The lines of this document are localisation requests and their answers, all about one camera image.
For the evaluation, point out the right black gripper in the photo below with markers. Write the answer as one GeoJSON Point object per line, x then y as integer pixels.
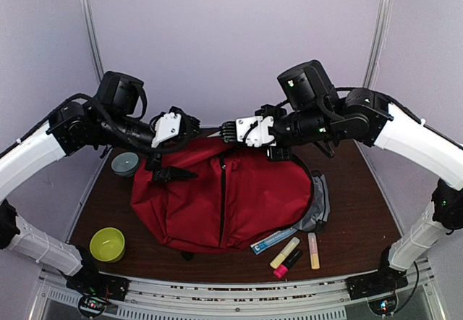
{"type": "Point", "coordinates": [279, 156]}

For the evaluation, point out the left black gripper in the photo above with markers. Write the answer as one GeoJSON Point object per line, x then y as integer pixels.
{"type": "Point", "coordinates": [153, 162]}

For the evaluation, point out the red student backpack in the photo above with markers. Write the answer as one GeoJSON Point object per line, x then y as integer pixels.
{"type": "Point", "coordinates": [236, 198]}

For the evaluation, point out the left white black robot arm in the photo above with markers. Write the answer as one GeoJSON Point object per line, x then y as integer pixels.
{"type": "Point", "coordinates": [105, 119]}

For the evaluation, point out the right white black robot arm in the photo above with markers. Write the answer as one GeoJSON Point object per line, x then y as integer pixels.
{"type": "Point", "coordinates": [321, 117]}

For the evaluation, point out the pale green patterned ceramic bowl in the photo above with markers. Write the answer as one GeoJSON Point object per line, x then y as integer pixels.
{"type": "Point", "coordinates": [125, 164]}

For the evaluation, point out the lime green plastic bowl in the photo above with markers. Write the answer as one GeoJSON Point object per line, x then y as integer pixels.
{"type": "Point", "coordinates": [108, 245]}

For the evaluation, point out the dog cover booklet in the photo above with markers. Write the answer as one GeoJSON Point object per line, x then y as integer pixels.
{"type": "Point", "coordinates": [271, 240]}

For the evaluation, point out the grey fabric pencil pouch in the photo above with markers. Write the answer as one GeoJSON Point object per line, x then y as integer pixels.
{"type": "Point", "coordinates": [316, 218]}

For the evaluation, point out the yellow highlighter pen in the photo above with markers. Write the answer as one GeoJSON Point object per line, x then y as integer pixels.
{"type": "Point", "coordinates": [284, 253]}

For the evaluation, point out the black pink highlighter pen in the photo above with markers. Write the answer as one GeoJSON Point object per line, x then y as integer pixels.
{"type": "Point", "coordinates": [287, 263]}

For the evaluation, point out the peach highlighter pen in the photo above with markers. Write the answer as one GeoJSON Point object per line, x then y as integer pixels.
{"type": "Point", "coordinates": [313, 249]}

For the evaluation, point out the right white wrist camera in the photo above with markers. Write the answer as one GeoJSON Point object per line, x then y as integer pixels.
{"type": "Point", "coordinates": [255, 131]}

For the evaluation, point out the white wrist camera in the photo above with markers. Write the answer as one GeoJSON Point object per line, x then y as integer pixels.
{"type": "Point", "coordinates": [165, 127]}
{"type": "Point", "coordinates": [255, 131]}

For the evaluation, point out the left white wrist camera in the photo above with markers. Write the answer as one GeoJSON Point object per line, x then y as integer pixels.
{"type": "Point", "coordinates": [165, 127]}

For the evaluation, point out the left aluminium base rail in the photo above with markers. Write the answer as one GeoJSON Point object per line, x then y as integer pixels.
{"type": "Point", "coordinates": [87, 191]}

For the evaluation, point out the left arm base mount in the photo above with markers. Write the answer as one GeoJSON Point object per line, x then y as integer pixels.
{"type": "Point", "coordinates": [97, 294]}

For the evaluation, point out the right aluminium corner post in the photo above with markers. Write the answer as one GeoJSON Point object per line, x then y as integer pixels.
{"type": "Point", "coordinates": [378, 41]}

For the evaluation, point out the aluminium corner post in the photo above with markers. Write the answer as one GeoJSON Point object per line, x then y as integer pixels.
{"type": "Point", "coordinates": [92, 38]}
{"type": "Point", "coordinates": [378, 41]}

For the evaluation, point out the left aluminium corner post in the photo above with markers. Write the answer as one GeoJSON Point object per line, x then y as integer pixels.
{"type": "Point", "coordinates": [92, 38]}

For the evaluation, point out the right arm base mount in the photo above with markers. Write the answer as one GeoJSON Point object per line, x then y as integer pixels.
{"type": "Point", "coordinates": [379, 288]}

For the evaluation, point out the front aluminium frame rail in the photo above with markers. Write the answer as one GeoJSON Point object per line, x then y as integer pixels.
{"type": "Point", "coordinates": [325, 298]}

